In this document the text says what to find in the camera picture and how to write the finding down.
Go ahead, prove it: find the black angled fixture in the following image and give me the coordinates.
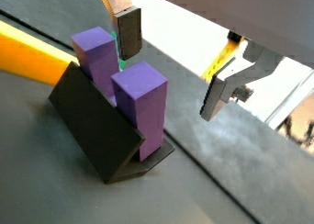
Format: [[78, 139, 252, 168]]
[[50, 62, 174, 184]]

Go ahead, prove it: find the green block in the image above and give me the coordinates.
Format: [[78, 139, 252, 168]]
[[112, 31, 128, 72]]

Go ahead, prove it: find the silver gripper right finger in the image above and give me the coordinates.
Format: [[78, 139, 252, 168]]
[[201, 40, 284, 121]]

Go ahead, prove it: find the yellow long bar block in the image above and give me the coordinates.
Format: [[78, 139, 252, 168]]
[[0, 21, 78, 85]]

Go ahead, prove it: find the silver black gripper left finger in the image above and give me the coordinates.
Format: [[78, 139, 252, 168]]
[[102, 0, 142, 61]]

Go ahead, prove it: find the purple U-shaped block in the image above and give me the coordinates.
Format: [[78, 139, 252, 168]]
[[71, 27, 169, 161]]

